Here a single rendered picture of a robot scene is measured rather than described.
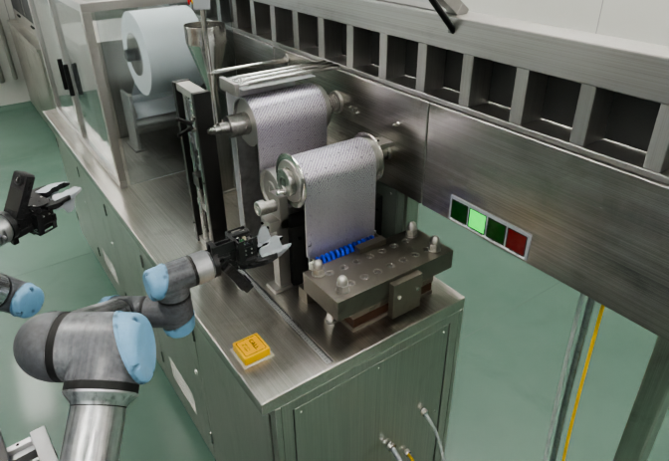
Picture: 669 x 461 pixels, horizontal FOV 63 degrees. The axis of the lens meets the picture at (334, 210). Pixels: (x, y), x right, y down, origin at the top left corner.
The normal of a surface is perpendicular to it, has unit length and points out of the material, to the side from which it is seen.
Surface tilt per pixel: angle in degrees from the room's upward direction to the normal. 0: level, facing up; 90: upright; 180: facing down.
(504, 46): 90
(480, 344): 0
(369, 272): 0
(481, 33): 90
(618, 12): 90
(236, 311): 0
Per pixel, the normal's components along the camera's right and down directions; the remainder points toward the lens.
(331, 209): 0.58, 0.39
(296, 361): -0.01, -0.87
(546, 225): -0.82, 0.29
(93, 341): -0.02, -0.40
